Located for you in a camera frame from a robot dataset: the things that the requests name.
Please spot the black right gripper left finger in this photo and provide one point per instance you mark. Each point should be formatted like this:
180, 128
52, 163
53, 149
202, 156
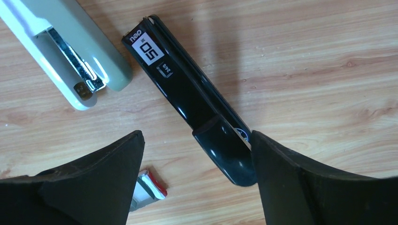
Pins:
95, 189

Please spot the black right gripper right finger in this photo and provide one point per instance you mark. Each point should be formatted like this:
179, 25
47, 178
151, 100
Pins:
298, 190

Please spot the grey-green white stapler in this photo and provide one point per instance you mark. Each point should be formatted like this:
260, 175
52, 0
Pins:
69, 46

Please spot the black stapler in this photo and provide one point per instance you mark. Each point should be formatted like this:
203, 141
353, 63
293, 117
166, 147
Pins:
215, 125

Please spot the open staple box tray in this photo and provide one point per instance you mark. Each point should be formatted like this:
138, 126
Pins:
147, 191

